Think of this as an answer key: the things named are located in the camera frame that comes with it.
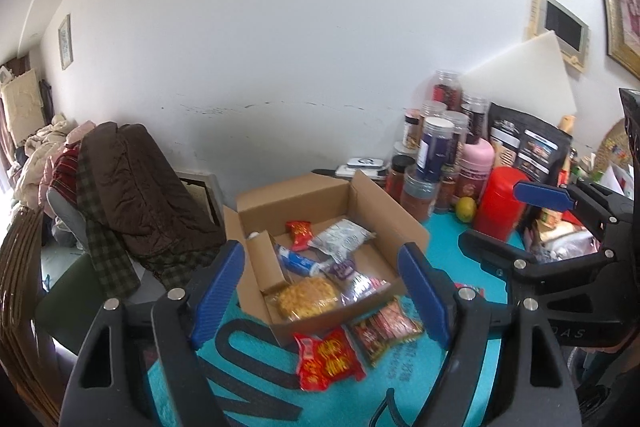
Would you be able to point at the black flat object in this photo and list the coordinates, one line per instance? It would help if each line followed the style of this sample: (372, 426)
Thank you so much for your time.
(327, 172)

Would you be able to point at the white flat case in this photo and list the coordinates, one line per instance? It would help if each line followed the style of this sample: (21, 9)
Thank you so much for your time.
(362, 167)

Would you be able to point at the woven straw trivet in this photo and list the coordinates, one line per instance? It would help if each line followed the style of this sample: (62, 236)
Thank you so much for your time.
(612, 142)

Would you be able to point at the tall jar brown contents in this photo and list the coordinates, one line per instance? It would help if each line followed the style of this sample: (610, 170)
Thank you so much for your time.
(461, 132)

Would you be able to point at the brown cardboard box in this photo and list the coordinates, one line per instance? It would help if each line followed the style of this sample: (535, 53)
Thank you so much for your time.
(385, 212)

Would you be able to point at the blue white snack tube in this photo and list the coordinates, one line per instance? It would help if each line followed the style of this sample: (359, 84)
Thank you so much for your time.
(300, 263)

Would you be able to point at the wooden spatula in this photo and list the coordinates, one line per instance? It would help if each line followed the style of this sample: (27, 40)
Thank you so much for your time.
(566, 124)

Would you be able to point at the tall jar dark contents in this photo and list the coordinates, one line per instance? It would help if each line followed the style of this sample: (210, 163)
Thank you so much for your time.
(476, 119)

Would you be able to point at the dark red noodle packet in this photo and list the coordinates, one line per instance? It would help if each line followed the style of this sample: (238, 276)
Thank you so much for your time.
(387, 329)

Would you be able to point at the dark blue tall jar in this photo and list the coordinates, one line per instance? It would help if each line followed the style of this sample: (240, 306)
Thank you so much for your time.
(432, 152)

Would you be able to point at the silver white snack packet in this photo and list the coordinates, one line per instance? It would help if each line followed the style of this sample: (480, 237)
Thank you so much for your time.
(340, 239)

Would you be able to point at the large red snack packet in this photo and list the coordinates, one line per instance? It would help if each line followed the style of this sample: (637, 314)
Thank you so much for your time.
(330, 359)

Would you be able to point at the white framed panel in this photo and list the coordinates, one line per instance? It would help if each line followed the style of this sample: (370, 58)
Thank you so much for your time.
(200, 197)

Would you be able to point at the small framed wall picture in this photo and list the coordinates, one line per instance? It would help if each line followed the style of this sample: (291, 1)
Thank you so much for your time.
(65, 42)

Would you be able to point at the red canister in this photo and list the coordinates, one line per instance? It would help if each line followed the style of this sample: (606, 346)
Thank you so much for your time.
(495, 207)

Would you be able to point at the red striped garment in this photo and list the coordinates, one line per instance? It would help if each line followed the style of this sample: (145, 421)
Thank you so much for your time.
(65, 172)

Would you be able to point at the stack of flattened cardboard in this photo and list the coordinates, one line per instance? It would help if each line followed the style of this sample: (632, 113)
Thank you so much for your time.
(20, 297)

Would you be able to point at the grey chair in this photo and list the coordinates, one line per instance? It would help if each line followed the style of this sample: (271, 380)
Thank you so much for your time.
(62, 212)

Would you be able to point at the yellow red packet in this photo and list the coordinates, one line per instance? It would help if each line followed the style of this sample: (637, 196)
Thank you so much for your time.
(550, 219)

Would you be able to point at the cream padded board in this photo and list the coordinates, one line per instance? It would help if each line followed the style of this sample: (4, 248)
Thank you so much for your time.
(20, 102)

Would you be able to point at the red white striped packet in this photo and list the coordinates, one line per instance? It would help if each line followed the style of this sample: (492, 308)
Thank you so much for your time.
(477, 291)

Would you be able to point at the teal printed table cover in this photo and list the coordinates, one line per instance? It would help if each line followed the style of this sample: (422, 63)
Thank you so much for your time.
(350, 402)

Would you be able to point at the white foam board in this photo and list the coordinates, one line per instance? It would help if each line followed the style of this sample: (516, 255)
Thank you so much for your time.
(525, 77)

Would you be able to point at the purple silver snack packet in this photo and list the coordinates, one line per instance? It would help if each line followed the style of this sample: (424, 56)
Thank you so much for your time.
(350, 277)

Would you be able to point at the clear plastic bag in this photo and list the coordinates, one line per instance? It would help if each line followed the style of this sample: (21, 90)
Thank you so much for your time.
(562, 247)

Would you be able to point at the brown spice bottle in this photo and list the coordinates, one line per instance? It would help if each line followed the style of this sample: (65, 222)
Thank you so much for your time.
(446, 189)

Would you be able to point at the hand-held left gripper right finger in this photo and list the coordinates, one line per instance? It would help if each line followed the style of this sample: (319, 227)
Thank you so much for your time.
(422, 292)

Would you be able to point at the yellow fried snack bag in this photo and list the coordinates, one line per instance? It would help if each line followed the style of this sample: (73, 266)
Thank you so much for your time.
(307, 297)

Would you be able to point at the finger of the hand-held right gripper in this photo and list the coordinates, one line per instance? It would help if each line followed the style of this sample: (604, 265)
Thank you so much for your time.
(540, 195)
(490, 249)

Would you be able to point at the green lime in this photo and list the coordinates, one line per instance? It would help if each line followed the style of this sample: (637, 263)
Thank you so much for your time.
(465, 209)

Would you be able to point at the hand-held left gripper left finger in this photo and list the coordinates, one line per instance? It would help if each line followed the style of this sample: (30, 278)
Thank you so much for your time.
(217, 302)

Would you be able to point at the white paper card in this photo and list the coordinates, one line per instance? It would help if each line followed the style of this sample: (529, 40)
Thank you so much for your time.
(612, 179)

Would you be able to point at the tall jar red contents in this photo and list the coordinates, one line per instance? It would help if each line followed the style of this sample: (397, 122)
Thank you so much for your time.
(445, 89)

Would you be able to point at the dark green furniture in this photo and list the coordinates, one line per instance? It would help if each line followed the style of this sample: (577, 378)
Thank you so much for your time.
(75, 302)

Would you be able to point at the pink bottle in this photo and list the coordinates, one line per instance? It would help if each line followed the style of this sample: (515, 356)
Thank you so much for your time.
(475, 167)

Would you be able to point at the gold framed picture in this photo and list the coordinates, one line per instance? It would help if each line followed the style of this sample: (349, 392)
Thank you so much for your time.
(620, 7)

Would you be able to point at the small red snack packet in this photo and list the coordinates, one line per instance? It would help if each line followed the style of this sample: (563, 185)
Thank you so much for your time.
(300, 234)

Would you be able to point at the small red spice jar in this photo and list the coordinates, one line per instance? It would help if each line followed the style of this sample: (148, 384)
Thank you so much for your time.
(399, 179)

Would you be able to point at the small jar of nuts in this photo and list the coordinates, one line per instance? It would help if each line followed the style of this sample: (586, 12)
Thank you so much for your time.
(411, 129)

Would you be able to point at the black printed pouch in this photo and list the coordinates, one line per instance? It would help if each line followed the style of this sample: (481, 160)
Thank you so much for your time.
(530, 142)

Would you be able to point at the pile of pale clothes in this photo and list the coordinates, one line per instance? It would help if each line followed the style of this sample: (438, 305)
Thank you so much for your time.
(35, 157)

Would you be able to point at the short wide clear jar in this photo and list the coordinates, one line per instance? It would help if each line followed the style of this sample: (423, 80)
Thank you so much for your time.
(420, 197)

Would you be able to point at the cream wall intercom panel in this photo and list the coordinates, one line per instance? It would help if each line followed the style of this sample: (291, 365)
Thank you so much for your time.
(562, 24)

